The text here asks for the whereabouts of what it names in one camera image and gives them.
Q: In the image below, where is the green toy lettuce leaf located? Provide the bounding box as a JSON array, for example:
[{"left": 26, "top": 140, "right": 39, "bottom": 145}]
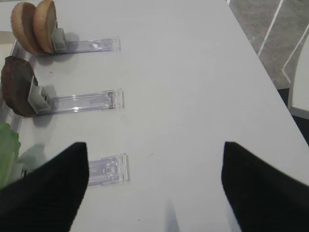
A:
[{"left": 0, "top": 123, "right": 21, "bottom": 188}]

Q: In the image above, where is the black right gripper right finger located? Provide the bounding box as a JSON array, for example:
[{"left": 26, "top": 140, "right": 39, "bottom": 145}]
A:
[{"left": 221, "top": 142, "right": 309, "bottom": 232}]

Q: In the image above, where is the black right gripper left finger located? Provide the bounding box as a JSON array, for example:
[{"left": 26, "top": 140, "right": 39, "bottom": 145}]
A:
[{"left": 0, "top": 142, "right": 89, "bottom": 232}]

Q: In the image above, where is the clear right acrylic rack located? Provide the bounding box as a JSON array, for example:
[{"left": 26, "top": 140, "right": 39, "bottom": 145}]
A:
[{"left": 0, "top": 36, "right": 132, "bottom": 187}]

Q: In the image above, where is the toy bun top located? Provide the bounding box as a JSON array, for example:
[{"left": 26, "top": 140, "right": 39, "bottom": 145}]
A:
[{"left": 33, "top": 0, "right": 57, "bottom": 54}]

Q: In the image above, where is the toy bun slice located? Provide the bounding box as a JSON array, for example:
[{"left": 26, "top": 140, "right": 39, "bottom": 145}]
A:
[{"left": 11, "top": 2, "right": 44, "bottom": 55}]

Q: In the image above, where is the brown toy meat patty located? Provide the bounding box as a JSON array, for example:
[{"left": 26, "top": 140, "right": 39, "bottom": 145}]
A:
[{"left": 0, "top": 56, "right": 38, "bottom": 117}]

